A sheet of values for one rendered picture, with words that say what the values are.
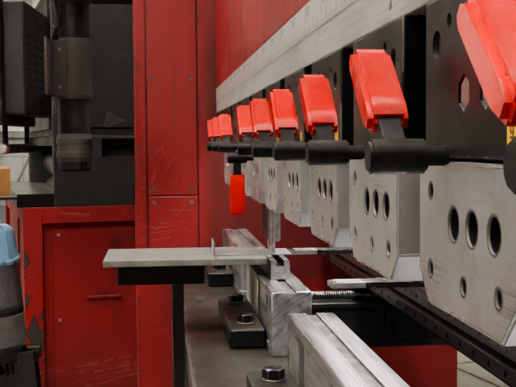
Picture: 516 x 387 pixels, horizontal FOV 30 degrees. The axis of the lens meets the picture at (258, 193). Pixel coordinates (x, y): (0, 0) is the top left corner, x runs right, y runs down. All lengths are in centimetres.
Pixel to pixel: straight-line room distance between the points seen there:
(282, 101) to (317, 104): 21
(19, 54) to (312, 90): 199
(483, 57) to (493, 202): 11
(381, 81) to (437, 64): 3
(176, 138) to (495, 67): 217
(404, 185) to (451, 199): 11
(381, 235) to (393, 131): 15
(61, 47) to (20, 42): 38
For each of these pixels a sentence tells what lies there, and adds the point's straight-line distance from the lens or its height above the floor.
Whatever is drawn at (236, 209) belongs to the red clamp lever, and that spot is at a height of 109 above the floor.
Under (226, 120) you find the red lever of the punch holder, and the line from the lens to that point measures 173.
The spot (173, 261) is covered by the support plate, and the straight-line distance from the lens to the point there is 155.
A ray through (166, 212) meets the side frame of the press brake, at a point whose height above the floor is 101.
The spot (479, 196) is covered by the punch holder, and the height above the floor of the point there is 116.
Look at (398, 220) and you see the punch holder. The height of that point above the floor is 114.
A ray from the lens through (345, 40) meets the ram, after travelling 78.
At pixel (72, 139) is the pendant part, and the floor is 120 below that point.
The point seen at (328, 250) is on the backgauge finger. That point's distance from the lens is 164.
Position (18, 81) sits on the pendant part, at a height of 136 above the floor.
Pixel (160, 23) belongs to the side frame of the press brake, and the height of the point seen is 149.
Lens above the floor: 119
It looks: 3 degrees down
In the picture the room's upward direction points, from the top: straight up
